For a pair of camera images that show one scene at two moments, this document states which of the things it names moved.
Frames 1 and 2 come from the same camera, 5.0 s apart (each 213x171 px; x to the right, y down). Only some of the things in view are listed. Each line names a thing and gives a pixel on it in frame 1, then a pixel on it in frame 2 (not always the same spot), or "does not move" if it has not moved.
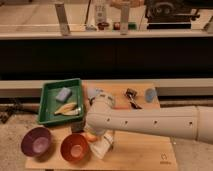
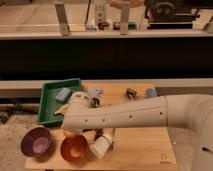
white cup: x=102 y=144 does not move
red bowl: x=75 y=148 does not move
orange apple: x=91 y=137 -> x=69 y=133
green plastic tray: x=48 y=103 does not move
